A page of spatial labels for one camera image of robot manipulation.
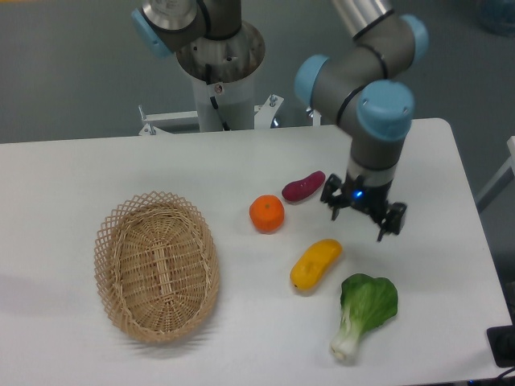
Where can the woven wicker basket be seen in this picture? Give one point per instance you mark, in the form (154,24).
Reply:
(156,267)

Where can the white frame leg right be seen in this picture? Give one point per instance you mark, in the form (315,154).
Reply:
(498,182)

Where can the orange tangerine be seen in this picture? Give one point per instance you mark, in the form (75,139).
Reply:
(267,213)

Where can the yellow mango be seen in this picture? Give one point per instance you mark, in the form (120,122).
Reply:
(310,268)

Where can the green bok choy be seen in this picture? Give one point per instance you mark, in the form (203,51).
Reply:
(366,303)

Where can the black device at table edge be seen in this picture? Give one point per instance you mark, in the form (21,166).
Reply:
(501,341)

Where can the purple sweet potato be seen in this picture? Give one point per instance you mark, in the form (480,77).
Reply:
(299,190)

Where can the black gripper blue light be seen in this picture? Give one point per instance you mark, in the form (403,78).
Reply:
(373,201)

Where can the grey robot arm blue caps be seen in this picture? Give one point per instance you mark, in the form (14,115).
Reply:
(221,52)

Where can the white metal base frame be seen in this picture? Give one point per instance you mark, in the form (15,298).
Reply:
(266,116)

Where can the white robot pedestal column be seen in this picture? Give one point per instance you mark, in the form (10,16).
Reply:
(224,106)

